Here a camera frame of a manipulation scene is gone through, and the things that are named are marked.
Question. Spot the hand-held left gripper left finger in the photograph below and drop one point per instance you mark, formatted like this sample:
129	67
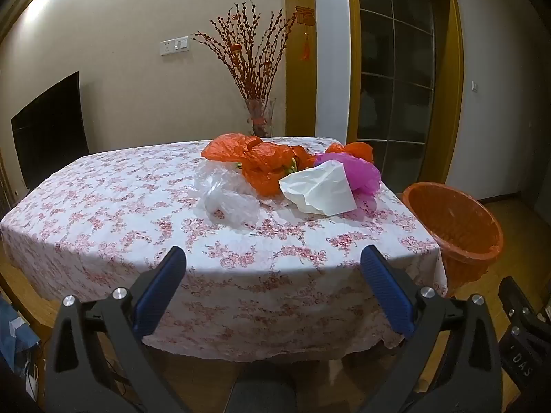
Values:
159	292

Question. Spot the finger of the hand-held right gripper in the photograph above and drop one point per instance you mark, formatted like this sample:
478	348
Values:
514	297

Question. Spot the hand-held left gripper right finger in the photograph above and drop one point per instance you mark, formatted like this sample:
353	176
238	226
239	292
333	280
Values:
385	292

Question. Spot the orange mesh wastebasket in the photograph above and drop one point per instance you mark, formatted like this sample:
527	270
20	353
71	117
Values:
456	232

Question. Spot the clear plastic bag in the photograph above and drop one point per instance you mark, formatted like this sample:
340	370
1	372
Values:
228	206

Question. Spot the magenta plastic bag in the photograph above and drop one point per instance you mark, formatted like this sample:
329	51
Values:
363	176

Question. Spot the white paper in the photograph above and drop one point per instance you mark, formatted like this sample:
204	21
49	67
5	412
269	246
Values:
318	189

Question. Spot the orange plastic bag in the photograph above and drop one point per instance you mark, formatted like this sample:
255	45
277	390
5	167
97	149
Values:
355	150
267	167
228	148

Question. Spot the floral tablecloth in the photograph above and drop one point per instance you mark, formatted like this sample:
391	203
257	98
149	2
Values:
129	206

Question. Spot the dark grey chair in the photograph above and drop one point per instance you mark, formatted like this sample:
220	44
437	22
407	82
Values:
258	391

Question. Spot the blue bag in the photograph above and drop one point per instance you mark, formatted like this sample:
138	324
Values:
13	348

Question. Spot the black television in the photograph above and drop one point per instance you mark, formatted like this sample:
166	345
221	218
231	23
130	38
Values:
51	129

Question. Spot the glass vase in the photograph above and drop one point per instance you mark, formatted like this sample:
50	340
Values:
259	116

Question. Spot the glass sliding door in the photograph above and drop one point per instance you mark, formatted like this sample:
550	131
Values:
400	73

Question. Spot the red berry branches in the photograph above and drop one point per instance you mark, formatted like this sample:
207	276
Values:
252	60

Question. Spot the red hanging ornament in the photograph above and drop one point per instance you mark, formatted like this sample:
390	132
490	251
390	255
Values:
305	21

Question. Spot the wooden wall trim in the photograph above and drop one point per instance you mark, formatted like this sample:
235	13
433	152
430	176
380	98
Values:
299	94

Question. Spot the wooden door frame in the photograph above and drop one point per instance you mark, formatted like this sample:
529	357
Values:
457	73

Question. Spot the white wall socket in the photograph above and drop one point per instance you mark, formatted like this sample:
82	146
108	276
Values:
167	47

